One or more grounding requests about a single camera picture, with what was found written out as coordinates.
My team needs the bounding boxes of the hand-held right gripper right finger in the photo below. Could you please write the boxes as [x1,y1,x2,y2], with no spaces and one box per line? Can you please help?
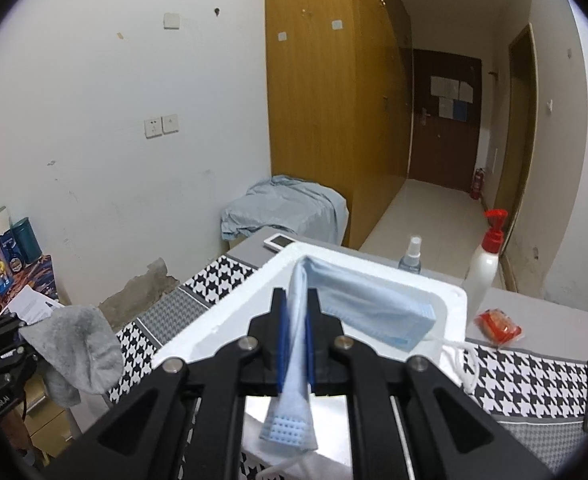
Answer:
[307,287,556,480]

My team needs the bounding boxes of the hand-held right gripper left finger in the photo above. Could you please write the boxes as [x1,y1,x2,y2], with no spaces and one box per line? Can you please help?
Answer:
[44,287,287,480]

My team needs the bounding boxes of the white foam box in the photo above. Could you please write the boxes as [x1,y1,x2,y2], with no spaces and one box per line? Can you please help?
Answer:
[151,242,469,468]

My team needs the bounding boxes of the blue face mask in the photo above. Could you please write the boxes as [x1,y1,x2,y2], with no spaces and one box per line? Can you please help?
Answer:
[256,256,475,480]

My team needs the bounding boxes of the grey sock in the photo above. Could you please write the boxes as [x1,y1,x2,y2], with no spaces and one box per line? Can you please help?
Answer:
[20,304,124,408]

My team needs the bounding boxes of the white paper sheet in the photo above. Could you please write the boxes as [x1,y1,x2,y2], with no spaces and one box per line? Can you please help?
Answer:
[2,287,67,327]

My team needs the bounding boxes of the wooden drawer cabinet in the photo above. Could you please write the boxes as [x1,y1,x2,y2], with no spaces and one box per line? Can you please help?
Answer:
[22,375,77,462]

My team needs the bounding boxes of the colourful patterned cloth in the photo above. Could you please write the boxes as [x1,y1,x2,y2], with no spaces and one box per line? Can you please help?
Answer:
[0,254,60,311]

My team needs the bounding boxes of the group of toiletry bottles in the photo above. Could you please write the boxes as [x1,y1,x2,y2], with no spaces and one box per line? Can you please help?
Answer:
[0,205,43,317]

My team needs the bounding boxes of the blue spray bottle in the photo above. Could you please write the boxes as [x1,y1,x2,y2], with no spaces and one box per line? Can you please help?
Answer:
[398,236,423,275]

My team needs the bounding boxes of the blue-grey cloth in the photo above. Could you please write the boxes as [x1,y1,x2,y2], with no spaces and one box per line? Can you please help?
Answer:
[220,175,349,249]

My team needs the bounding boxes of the white pump bottle red cap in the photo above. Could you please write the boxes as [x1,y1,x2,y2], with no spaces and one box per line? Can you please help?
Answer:
[466,209,509,322]

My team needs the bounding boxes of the red snack packet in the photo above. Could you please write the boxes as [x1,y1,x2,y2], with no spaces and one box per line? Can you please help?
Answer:
[475,309,523,347]

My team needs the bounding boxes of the black white houndstooth table mat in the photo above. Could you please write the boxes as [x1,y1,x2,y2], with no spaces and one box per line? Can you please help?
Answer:
[108,254,588,480]

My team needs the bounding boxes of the wooden wardrobe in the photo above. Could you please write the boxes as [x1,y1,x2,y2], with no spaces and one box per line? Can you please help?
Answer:
[265,0,415,252]

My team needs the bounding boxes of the dark brown door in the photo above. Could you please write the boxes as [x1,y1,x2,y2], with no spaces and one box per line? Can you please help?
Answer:
[407,48,483,192]

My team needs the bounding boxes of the brown side door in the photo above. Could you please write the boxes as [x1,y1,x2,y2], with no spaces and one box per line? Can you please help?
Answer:
[494,23,538,266]

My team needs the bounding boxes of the paper notices on door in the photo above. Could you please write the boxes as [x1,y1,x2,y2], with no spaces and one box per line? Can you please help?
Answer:
[431,75,475,121]

